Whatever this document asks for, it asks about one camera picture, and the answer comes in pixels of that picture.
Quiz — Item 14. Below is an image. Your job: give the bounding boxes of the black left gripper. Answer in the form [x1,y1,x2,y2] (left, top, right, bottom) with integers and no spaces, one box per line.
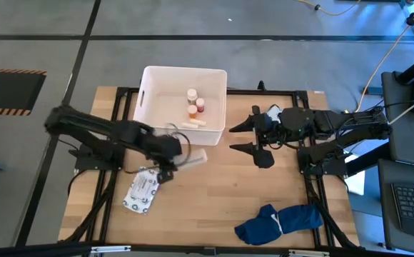
[143,133,183,185]

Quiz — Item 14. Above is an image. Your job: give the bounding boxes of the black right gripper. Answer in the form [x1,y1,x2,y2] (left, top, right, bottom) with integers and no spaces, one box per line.
[228,104,317,169]

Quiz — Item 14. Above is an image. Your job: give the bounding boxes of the white printed packet with label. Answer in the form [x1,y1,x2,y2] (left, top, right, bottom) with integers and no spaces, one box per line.
[122,166,161,215]

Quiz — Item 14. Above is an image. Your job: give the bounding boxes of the white rectangular bar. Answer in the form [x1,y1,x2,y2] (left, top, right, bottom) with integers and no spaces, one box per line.
[173,148,208,171]

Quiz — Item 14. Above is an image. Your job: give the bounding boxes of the white printed gauze packet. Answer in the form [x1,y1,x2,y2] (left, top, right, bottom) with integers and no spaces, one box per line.
[266,106,283,124]

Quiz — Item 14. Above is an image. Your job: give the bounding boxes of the white perforated plastic basket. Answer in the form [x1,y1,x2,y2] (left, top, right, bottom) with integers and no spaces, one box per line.
[132,65,228,146]

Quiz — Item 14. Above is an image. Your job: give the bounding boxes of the blue cloth bundle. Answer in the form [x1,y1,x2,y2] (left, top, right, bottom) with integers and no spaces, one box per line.
[234,203,324,246]

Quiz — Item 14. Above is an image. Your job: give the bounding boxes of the white sheet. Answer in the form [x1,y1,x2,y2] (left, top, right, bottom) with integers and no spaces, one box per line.
[344,153,367,196]

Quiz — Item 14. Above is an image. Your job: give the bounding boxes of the grey desk top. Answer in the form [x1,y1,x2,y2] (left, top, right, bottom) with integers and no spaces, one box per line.
[380,70,414,169]

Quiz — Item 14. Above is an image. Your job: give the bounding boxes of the grey keyboard desk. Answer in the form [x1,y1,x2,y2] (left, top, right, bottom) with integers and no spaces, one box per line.
[377,158,414,253]

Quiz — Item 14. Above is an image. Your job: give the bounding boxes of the black hazard-striped floor mat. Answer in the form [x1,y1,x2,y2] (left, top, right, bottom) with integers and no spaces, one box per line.
[0,67,48,117]

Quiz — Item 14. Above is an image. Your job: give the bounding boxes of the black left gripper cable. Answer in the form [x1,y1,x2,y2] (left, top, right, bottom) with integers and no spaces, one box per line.
[124,122,193,176]

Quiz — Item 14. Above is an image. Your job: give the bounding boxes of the silver frame bracket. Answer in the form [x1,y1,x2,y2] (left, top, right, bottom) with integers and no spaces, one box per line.
[90,245,132,255]
[288,248,331,257]

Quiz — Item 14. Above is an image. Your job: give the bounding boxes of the black aluminium table frame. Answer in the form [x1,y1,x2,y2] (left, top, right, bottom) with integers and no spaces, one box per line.
[59,85,361,257]

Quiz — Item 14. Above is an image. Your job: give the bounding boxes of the black frame support post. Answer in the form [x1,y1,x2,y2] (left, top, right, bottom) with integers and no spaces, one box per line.
[345,48,414,176]

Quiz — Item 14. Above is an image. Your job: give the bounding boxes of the yellow cable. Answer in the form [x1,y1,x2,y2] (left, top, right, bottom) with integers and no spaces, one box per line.
[294,0,414,121]

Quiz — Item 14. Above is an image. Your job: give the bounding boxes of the white cable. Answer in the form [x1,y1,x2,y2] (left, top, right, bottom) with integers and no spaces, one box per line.
[388,91,414,126]

